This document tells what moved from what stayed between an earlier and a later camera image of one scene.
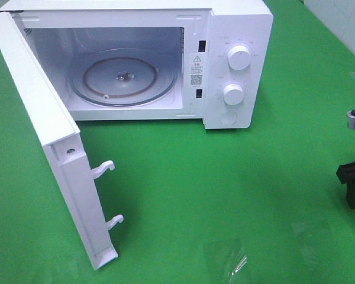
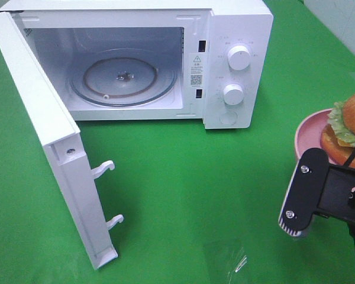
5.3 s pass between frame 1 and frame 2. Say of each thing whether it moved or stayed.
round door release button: stayed
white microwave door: stayed
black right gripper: moved
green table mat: stayed
